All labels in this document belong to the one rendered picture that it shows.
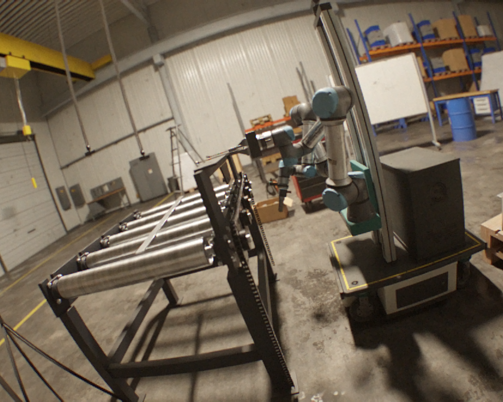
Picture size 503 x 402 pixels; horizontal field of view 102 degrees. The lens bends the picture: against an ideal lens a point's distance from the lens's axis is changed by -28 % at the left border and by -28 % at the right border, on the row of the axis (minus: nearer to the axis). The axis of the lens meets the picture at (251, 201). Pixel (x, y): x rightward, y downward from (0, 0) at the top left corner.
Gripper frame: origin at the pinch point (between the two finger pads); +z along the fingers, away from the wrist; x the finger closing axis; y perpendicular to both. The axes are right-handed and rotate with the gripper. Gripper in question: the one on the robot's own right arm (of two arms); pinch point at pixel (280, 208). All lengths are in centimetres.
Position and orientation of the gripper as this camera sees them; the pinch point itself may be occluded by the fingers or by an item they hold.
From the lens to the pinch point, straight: 186.6
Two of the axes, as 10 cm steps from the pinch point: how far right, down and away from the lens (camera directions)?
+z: -1.0, 9.9, 1.1
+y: 9.9, 1.0, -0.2
